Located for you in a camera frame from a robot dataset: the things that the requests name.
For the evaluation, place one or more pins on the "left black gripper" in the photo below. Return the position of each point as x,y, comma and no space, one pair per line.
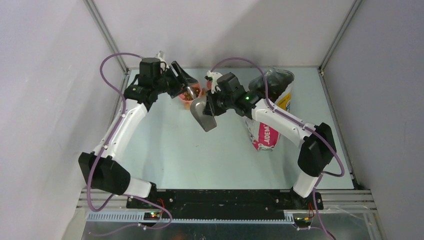
182,77

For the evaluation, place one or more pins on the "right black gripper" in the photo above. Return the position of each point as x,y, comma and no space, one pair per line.
211,109

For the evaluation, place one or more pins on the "metal food scoop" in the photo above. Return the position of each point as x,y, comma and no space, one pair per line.
197,109

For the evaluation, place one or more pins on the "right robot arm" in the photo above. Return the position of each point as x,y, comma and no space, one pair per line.
316,142

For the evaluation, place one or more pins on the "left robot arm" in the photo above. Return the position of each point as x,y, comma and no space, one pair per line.
103,168

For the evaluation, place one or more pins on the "pink bowl with kibble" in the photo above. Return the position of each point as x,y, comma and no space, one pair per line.
186,98

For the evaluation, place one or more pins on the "empty pink bowl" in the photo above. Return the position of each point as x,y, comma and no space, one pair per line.
209,86

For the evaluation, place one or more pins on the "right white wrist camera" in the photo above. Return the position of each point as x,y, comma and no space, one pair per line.
212,77

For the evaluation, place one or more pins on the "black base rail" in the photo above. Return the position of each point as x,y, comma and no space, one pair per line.
228,204

